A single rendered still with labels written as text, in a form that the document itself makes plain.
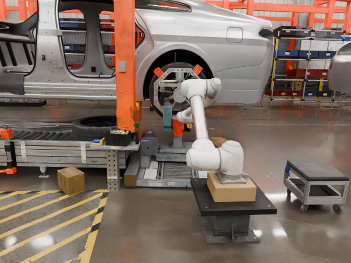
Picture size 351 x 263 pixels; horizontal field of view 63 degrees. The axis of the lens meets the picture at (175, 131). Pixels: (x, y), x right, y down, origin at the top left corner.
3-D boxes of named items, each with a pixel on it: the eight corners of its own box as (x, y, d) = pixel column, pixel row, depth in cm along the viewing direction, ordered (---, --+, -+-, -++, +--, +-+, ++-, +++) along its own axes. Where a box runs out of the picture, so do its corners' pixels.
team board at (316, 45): (335, 103, 837) (347, 33, 787) (347, 106, 789) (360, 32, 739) (287, 103, 823) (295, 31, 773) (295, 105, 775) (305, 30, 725)
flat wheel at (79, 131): (128, 132, 369) (127, 114, 362) (136, 147, 308) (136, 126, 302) (73, 135, 349) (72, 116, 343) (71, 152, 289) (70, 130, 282)
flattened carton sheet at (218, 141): (223, 138, 449) (223, 136, 448) (241, 149, 399) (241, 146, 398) (206, 139, 439) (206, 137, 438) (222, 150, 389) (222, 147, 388)
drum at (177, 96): (185, 100, 308) (186, 87, 304) (186, 103, 287) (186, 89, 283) (172, 99, 308) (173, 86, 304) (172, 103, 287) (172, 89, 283)
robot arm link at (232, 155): (246, 175, 196) (248, 145, 190) (220, 176, 193) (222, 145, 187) (237, 166, 211) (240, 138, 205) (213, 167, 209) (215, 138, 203)
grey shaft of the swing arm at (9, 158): (18, 172, 291) (11, 124, 278) (14, 174, 286) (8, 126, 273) (9, 172, 291) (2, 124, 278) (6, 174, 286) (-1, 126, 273)
